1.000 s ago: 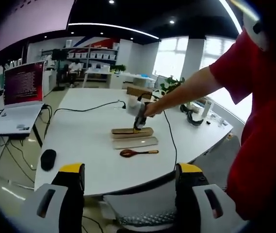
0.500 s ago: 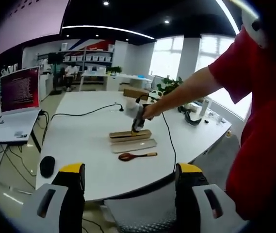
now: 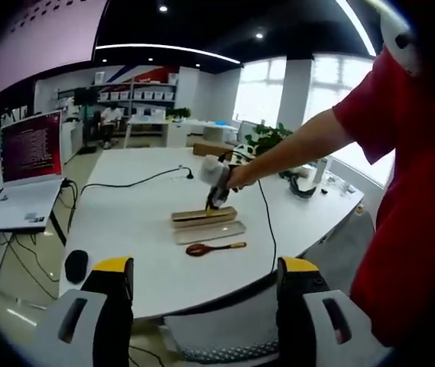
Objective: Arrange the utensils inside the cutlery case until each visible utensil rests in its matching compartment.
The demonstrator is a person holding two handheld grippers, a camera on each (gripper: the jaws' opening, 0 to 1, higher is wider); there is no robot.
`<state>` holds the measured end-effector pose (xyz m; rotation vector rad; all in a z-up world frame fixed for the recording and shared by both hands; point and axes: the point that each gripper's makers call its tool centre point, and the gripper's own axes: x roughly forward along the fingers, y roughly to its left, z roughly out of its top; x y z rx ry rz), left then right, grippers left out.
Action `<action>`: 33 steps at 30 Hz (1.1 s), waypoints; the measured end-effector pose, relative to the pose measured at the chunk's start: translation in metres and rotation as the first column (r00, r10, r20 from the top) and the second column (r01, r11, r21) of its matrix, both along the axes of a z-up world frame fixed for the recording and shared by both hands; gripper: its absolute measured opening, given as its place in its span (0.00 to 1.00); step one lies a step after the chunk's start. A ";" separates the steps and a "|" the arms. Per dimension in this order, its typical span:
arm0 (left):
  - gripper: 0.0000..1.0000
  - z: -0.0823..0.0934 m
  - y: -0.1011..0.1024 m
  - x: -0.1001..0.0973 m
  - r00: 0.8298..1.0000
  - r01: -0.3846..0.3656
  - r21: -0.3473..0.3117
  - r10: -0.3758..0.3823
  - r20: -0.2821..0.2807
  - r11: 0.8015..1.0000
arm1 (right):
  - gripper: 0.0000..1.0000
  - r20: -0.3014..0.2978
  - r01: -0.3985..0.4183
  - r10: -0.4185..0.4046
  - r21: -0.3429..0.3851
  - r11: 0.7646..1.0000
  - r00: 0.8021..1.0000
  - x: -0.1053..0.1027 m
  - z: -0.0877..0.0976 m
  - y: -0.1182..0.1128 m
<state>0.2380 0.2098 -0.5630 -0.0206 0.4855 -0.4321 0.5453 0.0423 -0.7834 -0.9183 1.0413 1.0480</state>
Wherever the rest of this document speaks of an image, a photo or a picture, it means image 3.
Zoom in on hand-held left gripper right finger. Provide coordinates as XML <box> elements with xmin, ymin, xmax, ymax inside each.
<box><xmin>275</xmin><ymin>256</ymin><xmax>375</xmax><ymax>367</ymax></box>

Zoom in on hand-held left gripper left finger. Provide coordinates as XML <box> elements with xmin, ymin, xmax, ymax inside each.
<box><xmin>34</xmin><ymin>255</ymin><xmax>136</xmax><ymax>367</ymax></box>

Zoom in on beige cutlery case base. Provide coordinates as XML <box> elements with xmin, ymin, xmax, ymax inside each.
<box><xmin>170</xmin><ymin>205</ymin><xmax>238</xmax><ymax>226</ymax></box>

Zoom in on dark red wooden spoon utensil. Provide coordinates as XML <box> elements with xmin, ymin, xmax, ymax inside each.
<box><xmin>185</xmin><ymin>241</ymin><xmax>248</xmax><ymax>258</ymax></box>

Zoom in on person's right hand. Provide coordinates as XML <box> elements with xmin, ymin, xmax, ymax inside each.
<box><xmin>227</xmin><ymin>164</ymin><xmax>259</xmax><ymax>193</ymax></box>

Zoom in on brown cardboard box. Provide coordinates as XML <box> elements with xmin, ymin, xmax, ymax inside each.
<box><xmin>193</xmin><ymin>141</ymin><xmax>238</xmax><ymax>158</ymax></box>

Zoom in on white background counter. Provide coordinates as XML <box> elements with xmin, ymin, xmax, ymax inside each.
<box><xmin>124</xmin><ymin>115</ymin><xmax>240</xmax><ymax>149</ymax></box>

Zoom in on black oval pad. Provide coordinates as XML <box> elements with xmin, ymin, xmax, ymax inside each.
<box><xmin>64</xmin><ymin>249</ymin><xmax>89</xmax><ymax>284</ymax></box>

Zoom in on potted green plant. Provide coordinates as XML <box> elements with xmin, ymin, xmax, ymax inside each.
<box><xmin>245</xmin><ymin>122</ymin><xmax>295</xmax><ymax>158</ymax></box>

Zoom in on small green plant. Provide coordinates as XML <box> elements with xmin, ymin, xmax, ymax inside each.
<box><xmin>166</xmin><ymin>107</ymin><xmax>192</xmax><ymax>121</ymax></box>

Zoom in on grey mesh office chair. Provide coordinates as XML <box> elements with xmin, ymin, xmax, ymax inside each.
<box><xmin>161</xmin><ymin>308</ymin><xmax>284</xmax><ymax>363</ymax></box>

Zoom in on black headset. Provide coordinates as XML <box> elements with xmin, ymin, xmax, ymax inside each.
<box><xmin>279</xmin><ymin>173</ymin><xmax>318</xmax><ymax>200</ymax></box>

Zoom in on large bright window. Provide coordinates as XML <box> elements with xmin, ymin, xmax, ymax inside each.
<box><xmin>232</xmin><ymin>53</ymin><xmax>394</xmax><ymax>188</ymax></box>

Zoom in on shelf with white bins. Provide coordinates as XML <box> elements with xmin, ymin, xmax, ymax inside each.
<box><xmin>58</xmin><ymin>82</ymin><xmax>178</xmax><ymax>106</ymax></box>

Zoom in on long curved ceiling light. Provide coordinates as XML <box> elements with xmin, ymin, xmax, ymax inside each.
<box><xmin>95</xmin><ymin>43</ymin><xmax>244</xmax><ymax>65</ymax></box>

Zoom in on person in red shirt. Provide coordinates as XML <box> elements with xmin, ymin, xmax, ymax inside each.
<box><xmin>333</xmin><ymin>44</ymin><xmax>435</xmax><ymax>349</ymax></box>

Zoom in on white laptop with red screen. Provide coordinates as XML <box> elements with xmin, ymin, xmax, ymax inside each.
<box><xmin>0</xmin><ymin>110</ymin><xmax>67</xmax><ymax>233</ymax></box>

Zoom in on straight ceiling light strip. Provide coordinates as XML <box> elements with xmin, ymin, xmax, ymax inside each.
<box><xmin>334</xmin><ymin>0</ymin><xmax>378</xmax><ymax>57</ymax></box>

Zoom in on white chest-worn device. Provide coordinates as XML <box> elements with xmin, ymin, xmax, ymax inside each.
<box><xmin>376</xmin><ymin>0</ymin><xmax>421</xmax><ymax>76</ymax></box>

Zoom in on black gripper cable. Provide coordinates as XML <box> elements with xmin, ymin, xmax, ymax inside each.
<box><xmin>216</xmin><ymin>150</ymin><xmax>278</xmax><ymax>275</ymax></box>

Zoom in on black cable with plug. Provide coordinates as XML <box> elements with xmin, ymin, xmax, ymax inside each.
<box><xmin>80</xmin><ymin>165</ymin><xmax>196</xmax><ymax>196</ymax></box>

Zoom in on black laptop cables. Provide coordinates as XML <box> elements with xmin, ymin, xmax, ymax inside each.
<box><xmin>0</xmin><ymin>179</ymin><xmax>80</xmax><ymax>304</ymax></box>

